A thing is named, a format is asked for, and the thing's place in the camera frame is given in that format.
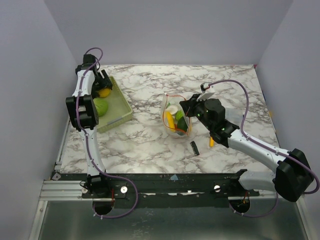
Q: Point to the green plastic basket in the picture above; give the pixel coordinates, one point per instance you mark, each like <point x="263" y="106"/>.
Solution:
<point x="119" y="110"/>

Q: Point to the aluminium extrusion rail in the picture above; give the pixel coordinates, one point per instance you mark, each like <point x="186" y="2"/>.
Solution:
<point x="70" y="190"/>

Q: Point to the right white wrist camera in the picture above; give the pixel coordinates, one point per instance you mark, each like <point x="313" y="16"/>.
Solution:
<point x="206" y="91"/>

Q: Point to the clear zip top bag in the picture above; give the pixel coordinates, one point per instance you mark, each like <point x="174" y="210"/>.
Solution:
<point x="173" y="117"/>

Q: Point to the black bit holder strip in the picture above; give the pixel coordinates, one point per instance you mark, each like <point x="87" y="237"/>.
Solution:
<point x="194" y="148"/>

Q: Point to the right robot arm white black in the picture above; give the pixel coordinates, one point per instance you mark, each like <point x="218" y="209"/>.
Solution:
<point x="290" y="174"/>

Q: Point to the orange toy fruit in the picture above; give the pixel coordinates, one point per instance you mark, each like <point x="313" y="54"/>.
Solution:
<point x="103" y="93"/>

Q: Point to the yellow handle screwdriver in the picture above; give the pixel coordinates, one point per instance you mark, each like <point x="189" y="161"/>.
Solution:
<point x="211" y="142"/>

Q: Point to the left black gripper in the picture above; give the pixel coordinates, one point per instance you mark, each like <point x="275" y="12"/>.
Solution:
<point x="105" y="83"/>

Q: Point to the green toy cabbage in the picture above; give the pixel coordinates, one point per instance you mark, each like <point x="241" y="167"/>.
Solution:
<point x="101" y="106"/>

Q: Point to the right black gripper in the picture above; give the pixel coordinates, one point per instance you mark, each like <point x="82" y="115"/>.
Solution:
<point x="188" y="104"/>

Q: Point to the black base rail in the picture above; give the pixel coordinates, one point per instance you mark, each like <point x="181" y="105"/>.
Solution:
<point x="165" y="190"/>

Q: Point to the small yellow toy pepper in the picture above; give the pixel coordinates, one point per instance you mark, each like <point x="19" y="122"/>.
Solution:
<point x="170" y="120"/>

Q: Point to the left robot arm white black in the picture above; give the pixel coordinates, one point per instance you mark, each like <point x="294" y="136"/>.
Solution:
<point x="84" y="118"/>

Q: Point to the clear plastic screw box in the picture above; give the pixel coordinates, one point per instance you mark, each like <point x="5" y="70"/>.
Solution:
<point x="235" y="116"/>

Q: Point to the white toy garlic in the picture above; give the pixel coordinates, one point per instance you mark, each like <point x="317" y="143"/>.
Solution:
<point x="172" y="109"/>

